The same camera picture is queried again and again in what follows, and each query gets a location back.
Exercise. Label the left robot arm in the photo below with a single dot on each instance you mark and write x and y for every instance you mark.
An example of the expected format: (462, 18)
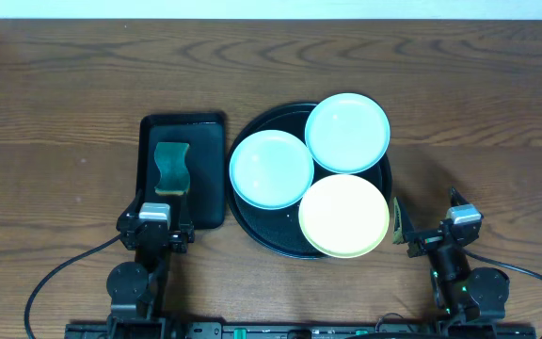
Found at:
(137, 288)

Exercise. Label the yellow plate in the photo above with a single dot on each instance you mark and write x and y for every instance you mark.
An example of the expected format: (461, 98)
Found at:
(344, 216)

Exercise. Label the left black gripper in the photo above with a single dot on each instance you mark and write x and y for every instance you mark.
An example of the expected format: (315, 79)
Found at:
(156, 236)

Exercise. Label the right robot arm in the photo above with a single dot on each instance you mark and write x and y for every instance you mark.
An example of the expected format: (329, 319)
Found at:
(469, 295)

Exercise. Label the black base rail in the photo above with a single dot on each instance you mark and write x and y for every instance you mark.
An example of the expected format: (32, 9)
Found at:
(214, 330)

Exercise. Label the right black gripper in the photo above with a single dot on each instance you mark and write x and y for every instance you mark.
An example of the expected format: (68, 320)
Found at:
(402, 227)

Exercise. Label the round black tray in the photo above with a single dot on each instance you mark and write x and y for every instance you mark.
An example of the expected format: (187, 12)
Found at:
(278, 230)

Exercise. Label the rectangular black tray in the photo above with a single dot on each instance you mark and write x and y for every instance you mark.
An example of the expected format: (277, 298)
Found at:
(205, 160)

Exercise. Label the green yellow sponge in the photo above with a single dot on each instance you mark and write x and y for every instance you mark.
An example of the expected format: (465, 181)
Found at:
(169, 158)

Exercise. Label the light blue plate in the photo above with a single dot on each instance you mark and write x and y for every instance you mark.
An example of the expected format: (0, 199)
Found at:
(271, 169)
(347, 133)

